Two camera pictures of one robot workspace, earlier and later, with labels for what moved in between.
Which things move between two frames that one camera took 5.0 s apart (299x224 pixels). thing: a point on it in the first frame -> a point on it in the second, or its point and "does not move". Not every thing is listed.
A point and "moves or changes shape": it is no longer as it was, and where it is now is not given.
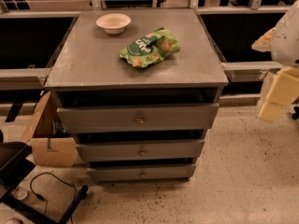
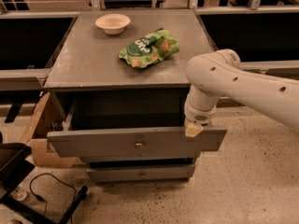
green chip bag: x=150 y=49 does not move
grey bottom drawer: x=142 y=173 does not move
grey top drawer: x=137 y=118 moves or changes shape
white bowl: x=113 y=23 does not move
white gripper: x=286 y=42 -> x=198 y=117
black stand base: x=14 y=168 does not move
